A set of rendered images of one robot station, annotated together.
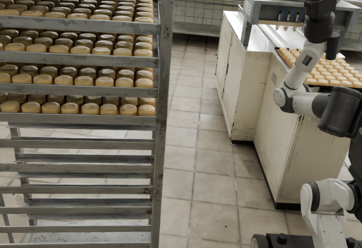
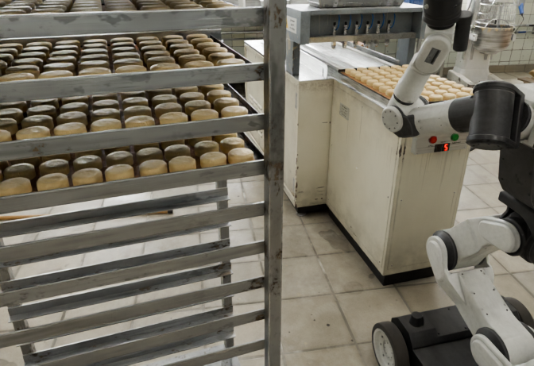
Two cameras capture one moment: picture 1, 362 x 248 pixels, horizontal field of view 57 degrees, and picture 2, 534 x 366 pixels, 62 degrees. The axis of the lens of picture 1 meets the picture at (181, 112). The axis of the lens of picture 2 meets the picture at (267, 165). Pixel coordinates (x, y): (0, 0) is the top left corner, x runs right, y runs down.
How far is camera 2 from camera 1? 0.28 m
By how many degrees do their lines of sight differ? 12
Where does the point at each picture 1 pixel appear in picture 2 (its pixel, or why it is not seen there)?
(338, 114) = (494, 117)
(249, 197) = (344, 279)
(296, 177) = (405, 235)
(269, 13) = (320, 27)
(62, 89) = (112, 136)
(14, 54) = (25, 86)
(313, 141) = (419, 180)
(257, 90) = (321, 133)
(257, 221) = (366, 308)
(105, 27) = (179, 21)
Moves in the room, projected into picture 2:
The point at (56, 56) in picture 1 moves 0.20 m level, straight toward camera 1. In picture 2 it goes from (100, 80) to (148, 114)
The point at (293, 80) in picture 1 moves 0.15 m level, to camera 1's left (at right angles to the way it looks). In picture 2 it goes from (409, 90) to (358, 94)
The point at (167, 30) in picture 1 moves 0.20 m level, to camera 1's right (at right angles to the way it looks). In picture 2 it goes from (280, 13) to (396, 10)
